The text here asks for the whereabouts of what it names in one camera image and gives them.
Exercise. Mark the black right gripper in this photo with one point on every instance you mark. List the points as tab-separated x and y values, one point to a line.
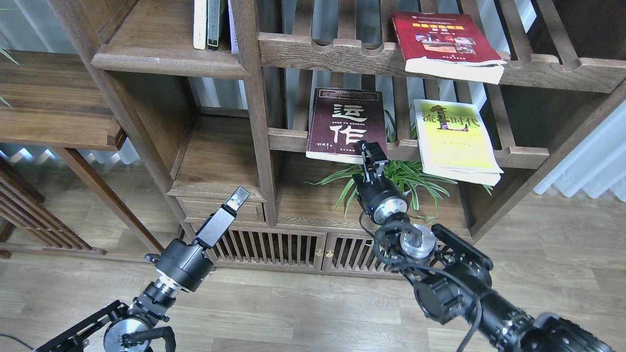
378	196

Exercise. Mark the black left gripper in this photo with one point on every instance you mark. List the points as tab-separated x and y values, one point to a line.
183	266

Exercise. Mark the maroon book white characters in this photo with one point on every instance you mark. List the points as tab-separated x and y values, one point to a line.
342	117

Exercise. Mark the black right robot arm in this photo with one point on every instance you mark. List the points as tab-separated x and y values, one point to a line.
450	277

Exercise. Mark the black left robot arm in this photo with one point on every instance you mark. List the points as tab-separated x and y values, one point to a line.
129	328

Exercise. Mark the red book on shelf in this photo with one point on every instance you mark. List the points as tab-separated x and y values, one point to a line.
448	46

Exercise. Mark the spider plant green leaves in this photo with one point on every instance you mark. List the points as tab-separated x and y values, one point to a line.
407	175

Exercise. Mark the dark wooden bookshelf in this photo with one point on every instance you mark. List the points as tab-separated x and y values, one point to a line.
207	122

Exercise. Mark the yellow green book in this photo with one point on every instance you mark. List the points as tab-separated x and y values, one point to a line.
454	142

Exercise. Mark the pale upright book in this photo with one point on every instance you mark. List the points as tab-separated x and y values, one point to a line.
232	29

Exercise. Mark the white upright book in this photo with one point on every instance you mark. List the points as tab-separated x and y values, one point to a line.
199	24

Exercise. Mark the wooden side table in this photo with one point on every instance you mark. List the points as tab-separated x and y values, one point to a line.
50	100

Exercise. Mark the white curtain right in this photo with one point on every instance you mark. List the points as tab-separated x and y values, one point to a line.
596	166

